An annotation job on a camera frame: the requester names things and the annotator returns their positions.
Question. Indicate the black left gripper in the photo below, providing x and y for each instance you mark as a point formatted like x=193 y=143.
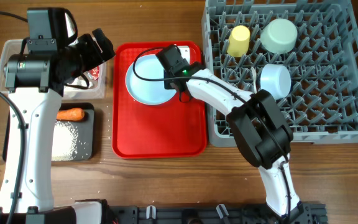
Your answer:
x=92 y=47

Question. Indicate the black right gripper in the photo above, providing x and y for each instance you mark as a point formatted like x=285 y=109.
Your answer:
x=167 y=81

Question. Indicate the red snack wrapper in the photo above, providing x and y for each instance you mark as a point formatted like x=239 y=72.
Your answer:
x=94 y=73

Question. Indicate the light blue plate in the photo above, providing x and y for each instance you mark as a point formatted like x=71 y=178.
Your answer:
x=146 y=92

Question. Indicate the small white tissue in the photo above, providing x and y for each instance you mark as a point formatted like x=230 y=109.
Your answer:
x=82 y=82

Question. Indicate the orange carrot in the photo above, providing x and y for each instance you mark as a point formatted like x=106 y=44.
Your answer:
x=74 y=114

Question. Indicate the yellow plastic cup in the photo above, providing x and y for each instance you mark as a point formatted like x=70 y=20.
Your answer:
x=239 y=40

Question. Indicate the white plastic spoon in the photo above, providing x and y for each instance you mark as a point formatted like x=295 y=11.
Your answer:
x=254 y=79

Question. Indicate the white rice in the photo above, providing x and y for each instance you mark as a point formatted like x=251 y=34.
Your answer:
x=69 y=142

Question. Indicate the light blue rice bowl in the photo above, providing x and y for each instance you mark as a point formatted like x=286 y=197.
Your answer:
x=276 y=80

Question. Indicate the light blue bowl with scrap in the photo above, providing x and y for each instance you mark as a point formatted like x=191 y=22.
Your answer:
x=279 y=36

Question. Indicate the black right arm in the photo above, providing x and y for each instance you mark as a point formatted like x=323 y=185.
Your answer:
x=261 y=133

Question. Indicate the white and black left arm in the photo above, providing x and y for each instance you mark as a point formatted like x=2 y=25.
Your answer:
x=49 y=60

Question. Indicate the grey plastic dishwasher rack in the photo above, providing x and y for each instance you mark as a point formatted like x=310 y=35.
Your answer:
x=322 y=106

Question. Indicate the clear plastic bin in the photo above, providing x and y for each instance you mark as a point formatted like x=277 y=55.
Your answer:
x=13 y=46

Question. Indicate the red plastic tray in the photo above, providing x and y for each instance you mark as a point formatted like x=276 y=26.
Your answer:
x=176 y=128

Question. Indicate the black plastic tray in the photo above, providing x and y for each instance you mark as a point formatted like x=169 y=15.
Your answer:
x=87 y=123

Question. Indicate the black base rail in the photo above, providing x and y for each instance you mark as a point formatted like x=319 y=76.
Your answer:
x=304 y=213

